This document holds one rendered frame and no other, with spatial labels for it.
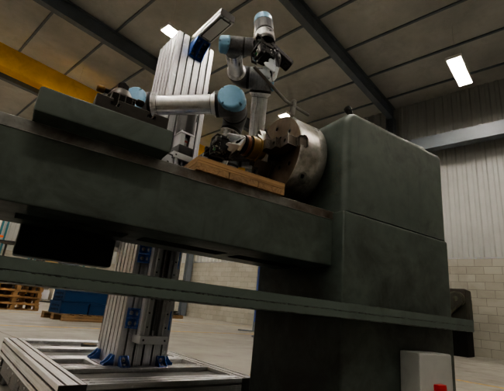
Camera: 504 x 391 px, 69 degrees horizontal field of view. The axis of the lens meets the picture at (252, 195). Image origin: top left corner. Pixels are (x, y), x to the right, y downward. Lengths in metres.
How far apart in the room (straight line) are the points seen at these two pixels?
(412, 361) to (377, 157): 0.70
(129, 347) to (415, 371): 1.18
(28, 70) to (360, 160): 11.31
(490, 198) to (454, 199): 0.87
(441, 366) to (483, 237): 10.16
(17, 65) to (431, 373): 11.74
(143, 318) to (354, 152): 1.15
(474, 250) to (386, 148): 10.10
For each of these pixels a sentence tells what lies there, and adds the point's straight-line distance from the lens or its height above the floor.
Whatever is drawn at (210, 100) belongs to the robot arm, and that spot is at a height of 1.35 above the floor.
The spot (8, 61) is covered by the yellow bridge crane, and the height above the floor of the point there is 6.14.
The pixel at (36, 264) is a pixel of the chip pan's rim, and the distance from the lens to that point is 0.75.
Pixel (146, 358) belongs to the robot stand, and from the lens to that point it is 1.90.
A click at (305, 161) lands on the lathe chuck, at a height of 1.02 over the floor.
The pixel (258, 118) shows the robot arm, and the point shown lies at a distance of 1.99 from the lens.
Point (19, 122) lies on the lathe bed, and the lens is 0.95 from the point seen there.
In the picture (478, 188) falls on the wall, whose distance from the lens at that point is 11.93.
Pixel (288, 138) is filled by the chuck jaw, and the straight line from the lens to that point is 1.28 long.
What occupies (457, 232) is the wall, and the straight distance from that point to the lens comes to 11.70.
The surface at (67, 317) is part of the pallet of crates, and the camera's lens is 7.82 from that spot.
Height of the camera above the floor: 0.51
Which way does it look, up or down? 18 degrees up
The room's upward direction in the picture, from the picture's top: 6 degrees clockwise
